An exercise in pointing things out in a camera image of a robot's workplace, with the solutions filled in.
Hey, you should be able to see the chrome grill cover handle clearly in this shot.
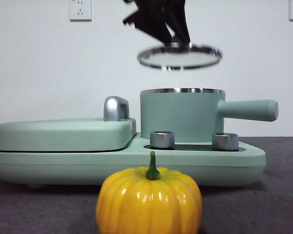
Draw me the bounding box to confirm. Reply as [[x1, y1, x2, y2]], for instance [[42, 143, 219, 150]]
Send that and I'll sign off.
[[103, 96, 131, 122]]

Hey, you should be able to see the silver control knob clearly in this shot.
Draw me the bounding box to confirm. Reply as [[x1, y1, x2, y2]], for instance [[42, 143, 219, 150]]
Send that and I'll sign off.
[[211, 133, 239, 151], [149, 131, 176, 149]]

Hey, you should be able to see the mint green breakfast machine base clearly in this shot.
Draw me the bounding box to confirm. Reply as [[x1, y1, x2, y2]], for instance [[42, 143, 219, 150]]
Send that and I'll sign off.
[[0, 131, 267, 190]]

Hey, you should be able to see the yellow pumpkin with green stem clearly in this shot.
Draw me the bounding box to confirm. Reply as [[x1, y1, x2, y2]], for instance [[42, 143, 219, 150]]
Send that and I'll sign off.
[[95, 151, 203, 234]]

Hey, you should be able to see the mint green grill cover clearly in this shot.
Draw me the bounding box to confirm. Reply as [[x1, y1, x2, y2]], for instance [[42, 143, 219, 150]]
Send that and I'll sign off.
[[0, 117, 138, 152]]

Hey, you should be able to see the glass lid with green knob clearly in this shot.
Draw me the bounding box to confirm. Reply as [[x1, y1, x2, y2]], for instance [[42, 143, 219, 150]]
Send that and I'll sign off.
[[137, 42, 223, 72]]

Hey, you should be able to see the mint green handled pot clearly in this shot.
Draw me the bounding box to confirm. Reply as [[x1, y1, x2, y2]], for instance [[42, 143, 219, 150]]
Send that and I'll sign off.
[[140, 88, 279, 145]]

